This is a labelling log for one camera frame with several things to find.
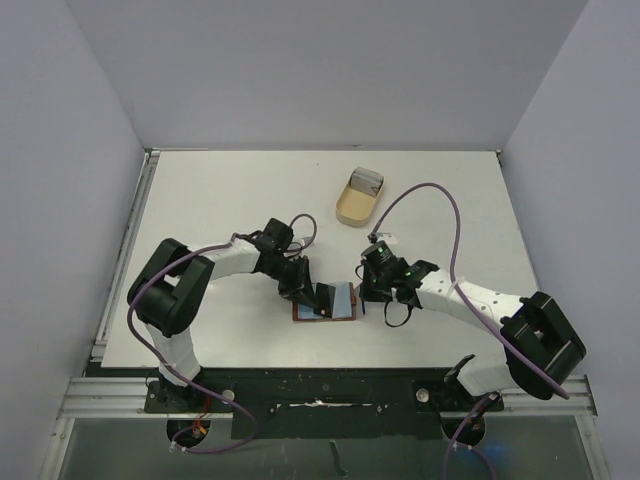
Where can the aluminium rail front left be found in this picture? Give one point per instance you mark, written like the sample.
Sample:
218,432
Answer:
103,398

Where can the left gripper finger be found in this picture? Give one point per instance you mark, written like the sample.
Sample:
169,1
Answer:
305,289
307,299

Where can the aluminium rail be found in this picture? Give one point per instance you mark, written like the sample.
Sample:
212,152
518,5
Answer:
515,402
103,398

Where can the aluminium rail front right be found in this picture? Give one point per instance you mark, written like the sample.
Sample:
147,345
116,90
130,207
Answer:
515,402

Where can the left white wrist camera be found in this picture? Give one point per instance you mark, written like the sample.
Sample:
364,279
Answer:
306,242

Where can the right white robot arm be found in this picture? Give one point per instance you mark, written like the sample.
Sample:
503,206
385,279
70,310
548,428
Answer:
541,347

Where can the aluminium rail left edge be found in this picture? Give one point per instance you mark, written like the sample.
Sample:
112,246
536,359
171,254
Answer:
151,158

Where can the black credit card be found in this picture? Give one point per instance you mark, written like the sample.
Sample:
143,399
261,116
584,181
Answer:
325,294

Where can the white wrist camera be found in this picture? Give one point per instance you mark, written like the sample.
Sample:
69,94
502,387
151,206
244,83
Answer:
306,242
378,236

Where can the brown leather card holder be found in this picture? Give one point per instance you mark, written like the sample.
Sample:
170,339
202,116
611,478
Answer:
335,302

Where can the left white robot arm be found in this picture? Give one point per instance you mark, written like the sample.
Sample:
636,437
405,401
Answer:
166,296

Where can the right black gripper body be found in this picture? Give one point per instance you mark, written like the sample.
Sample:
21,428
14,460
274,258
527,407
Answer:
367,285

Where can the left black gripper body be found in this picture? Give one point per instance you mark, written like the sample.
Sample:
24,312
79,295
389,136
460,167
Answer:
286,272

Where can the tan oval cardboard tray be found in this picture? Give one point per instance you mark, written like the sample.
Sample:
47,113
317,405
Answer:
354,208

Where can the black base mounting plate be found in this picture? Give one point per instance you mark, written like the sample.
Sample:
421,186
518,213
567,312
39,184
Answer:
313,404

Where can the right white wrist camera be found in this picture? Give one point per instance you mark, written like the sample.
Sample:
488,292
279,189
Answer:
378,236

